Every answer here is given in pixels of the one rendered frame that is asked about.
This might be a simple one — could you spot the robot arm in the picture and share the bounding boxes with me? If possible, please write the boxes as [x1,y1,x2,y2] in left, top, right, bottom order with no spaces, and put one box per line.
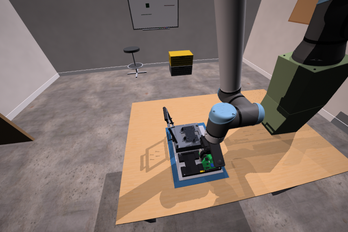
[204,0,348,168]

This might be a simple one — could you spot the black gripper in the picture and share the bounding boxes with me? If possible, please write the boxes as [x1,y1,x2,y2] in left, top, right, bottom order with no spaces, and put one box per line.
[199,136,211,162]

